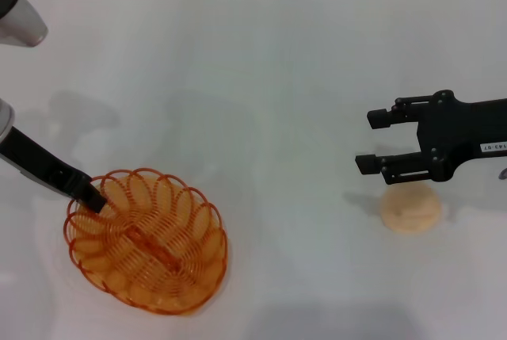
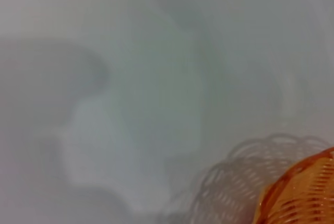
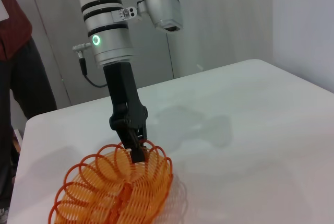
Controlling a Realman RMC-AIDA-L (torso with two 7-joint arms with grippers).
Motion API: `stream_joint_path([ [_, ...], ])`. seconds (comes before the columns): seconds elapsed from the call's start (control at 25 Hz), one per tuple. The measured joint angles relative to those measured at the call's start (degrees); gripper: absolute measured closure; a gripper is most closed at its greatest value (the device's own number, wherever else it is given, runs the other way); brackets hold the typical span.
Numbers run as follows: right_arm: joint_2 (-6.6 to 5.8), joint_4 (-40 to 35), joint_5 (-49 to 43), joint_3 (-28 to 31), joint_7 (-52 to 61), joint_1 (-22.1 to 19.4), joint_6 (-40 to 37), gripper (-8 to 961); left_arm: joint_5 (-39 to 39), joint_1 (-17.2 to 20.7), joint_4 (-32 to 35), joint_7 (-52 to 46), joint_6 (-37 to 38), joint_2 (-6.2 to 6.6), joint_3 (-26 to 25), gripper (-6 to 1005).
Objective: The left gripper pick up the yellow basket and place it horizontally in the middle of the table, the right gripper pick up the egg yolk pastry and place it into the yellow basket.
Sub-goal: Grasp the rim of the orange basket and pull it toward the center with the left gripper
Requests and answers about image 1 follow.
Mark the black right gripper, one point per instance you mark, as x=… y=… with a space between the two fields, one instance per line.
x=459 y=126

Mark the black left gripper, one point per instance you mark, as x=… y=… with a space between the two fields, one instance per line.
x=35 y=157

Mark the round pale bread bun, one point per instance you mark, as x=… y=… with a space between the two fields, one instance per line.
x=412 y=213

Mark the orange woven plastic basket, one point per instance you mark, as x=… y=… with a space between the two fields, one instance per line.
x=166 y=253

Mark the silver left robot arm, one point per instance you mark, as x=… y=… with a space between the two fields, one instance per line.
x=24 y=23

